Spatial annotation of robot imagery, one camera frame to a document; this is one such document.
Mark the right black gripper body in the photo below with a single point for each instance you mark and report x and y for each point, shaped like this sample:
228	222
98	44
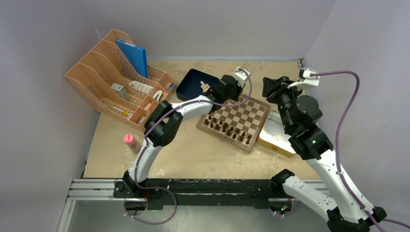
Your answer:
284	97

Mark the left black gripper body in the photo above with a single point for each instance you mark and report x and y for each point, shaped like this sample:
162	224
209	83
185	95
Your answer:
234	94

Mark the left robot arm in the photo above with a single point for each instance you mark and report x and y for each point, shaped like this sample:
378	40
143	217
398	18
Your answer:
163	124

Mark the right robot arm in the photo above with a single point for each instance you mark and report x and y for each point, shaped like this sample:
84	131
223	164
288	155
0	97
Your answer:
345	209

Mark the pile of light chess pieces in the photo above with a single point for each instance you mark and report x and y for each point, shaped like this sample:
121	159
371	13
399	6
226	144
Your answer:
204	86

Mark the wooden chess board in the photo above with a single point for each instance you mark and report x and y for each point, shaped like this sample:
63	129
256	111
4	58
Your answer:
253	110

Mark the row of dark chess pieces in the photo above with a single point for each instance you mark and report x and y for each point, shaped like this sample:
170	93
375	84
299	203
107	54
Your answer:
228	129

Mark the dark blue tray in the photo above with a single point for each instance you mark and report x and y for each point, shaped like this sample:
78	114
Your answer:
190	86

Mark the metal tin box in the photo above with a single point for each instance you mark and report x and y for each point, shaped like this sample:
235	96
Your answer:
272	136

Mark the blue folder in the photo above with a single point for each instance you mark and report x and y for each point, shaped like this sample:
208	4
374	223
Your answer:
136	56

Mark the pink capped bottle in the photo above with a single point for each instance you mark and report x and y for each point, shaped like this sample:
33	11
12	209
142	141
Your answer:
131	142

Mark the small grey box in organizer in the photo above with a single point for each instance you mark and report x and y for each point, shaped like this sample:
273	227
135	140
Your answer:
121	91

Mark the orange plastic file organizer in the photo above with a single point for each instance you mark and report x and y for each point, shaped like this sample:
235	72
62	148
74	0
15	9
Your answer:
105	64

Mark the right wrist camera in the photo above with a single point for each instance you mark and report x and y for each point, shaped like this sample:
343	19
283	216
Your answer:
308	78

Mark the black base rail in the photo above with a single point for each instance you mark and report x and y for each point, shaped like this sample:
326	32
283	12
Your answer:
159	192

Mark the aluminium frame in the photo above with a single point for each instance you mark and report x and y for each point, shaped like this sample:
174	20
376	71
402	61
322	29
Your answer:
91	207

